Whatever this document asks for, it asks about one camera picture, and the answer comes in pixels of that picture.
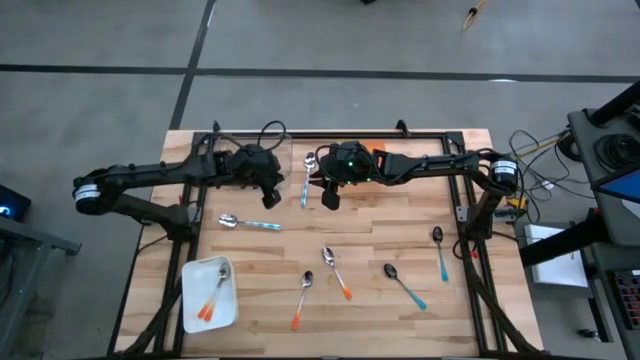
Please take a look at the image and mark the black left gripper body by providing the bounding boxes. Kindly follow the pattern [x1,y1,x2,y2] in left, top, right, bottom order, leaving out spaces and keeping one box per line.
[222,144,284,210]

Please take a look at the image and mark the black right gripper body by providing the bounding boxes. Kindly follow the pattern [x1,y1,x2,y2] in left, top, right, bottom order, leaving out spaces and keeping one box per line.
[317,141,384,212]

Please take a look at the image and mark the silver spoon teal patterned handle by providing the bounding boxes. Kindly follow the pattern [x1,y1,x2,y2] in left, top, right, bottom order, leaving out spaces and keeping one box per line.
[299,151,318,210]
[218,213,283,233]

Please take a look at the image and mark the black spoon teal handle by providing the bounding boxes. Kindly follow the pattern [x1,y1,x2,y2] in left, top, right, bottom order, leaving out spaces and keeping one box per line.
[432,225,451,284]
[383,263,430,312]

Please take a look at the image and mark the clear plastic bin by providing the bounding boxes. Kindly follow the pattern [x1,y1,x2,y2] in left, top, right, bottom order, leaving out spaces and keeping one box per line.
[213,132,294,190]

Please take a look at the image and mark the white rectangular tray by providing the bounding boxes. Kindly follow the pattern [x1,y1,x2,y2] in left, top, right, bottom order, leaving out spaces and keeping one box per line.
[180,254,240,335]

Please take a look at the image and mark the grey metal bench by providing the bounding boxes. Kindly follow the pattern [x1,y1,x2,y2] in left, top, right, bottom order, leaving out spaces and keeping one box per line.
[0,214,84,360]

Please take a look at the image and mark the black stand beam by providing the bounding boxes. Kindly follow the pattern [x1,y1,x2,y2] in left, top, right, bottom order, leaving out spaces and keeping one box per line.
[518,207,604,269]

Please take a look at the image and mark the white box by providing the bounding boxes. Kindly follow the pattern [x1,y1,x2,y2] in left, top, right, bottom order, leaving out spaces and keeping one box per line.
[523,223,590,289]

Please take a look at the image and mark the grey equipment cart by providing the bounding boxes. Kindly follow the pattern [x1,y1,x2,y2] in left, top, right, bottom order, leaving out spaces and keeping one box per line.
[567,107,640,246]

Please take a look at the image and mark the black box with blue light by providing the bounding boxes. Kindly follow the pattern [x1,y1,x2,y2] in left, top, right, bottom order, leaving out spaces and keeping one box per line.
[0,183,32,224]

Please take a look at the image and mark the black pole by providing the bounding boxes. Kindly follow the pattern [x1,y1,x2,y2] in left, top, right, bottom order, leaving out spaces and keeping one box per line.
[587,82,640,129]

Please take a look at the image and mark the blue tablet screen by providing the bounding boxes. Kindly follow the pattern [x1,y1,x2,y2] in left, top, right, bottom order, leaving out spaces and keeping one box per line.
[597,168,640,205]

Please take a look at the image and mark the black keypad coloured keys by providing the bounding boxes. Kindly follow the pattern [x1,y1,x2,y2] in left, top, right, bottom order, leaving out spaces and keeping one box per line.
[605,268,640,346]

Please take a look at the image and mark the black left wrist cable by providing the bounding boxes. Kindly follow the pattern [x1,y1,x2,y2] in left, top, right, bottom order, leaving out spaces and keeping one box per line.
[257,119,287,149]

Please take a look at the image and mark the black aluminium table frame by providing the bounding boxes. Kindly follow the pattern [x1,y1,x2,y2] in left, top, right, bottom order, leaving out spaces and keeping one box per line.
[107,119,546,360]

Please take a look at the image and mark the yellow floor cable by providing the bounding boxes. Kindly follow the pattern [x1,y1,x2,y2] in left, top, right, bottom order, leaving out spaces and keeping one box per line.
[518,135,567,157]

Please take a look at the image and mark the yellow and black cable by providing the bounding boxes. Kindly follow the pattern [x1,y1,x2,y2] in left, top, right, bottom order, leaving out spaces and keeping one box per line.
[462,0,489,32]

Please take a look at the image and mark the black coiled cable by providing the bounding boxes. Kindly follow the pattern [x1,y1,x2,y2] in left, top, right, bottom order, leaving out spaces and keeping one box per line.
[593,133,640,174]

